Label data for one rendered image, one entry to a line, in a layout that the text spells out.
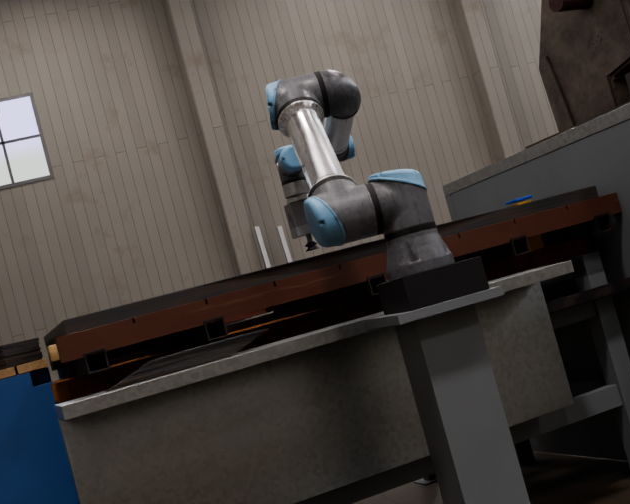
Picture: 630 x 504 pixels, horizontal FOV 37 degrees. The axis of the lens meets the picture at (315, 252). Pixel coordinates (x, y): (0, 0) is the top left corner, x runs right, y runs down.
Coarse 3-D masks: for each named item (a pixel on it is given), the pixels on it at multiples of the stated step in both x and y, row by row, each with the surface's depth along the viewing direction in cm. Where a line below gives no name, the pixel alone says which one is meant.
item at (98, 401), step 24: (552, 264) 244; (504, 288) 230; (312, 336) 211; (336, 336) 213; (240, 360) 205; (264, 360) 207; (144, 384) 197; (168, 384) 199; (72, 408) 192; (96, 408) 193
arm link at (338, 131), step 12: (324, 72) 229; (336, 72) 230; (336, 84) 227; (348, 84) 230; (336, 96) 227; (348, 96) 230; (360, 96) 237; (336, 108) 229; (348, 108) 232; (336, 120) 242; (348, 120) 243; (336, 132) 250; (348, 132) 252; (336, 144) 257; (348, 144) 267; (348, 156) 268
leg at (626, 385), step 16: (608, 304) 270; (592, 320) 272; (608, 320) 269; (592, 336) 273; (608, 336) 268; (608, 352) 268; (624, 352) 269; (608, 368) 270; (624, 368) 269; (608, 384) 272; (624, 384) 268; (624, 400) 267; (624, 416) 268; (624, 432) 270; (624, 448) 272
